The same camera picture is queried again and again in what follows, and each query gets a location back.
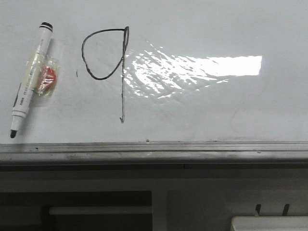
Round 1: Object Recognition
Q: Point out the white marker with black cap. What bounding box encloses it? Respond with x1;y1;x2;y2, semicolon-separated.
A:
10;22;53;139

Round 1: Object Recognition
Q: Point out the white horizontal bar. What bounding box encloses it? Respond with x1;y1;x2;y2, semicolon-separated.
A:
49;206;153;215

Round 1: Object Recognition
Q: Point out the red magnet taped on marker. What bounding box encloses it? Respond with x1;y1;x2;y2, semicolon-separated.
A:
35;56;60;97

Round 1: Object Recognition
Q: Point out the white whiteboard with aluminium frame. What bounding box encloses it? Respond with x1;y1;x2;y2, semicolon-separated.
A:
0;0;308;166

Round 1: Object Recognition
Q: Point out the grey whiteboard stand frame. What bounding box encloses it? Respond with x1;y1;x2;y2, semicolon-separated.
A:
0;164;308;231

